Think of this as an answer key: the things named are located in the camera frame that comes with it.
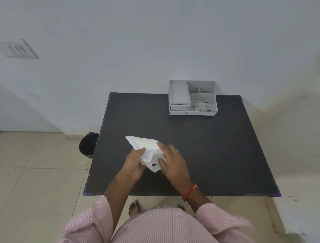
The white paper bag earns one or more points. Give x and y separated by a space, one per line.
143 146

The orange thread wristband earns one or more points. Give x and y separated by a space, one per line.
190 191

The person's left thumb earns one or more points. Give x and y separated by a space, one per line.
140 152

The person's right foot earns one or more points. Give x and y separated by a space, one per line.
181 207

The person's right thumb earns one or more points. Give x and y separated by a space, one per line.
162 165

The person's left forearm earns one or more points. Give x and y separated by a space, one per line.
120 197

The white stone ledge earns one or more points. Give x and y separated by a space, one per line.
298 200

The white wall switch plate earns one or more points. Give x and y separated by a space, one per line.
19 49

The pink striped shirt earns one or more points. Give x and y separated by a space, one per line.
160 225

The person's left hand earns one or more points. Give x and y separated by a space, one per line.
132 165

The person's foot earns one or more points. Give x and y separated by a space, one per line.
135 207
181 207

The person's left foot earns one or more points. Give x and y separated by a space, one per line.
135 207

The grey plastic desk organizer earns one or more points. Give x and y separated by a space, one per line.
192 97

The black waste bin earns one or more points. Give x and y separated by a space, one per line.
88 145

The person's right forearm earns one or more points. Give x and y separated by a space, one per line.
197 200

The person's right hand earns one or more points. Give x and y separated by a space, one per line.
175 167

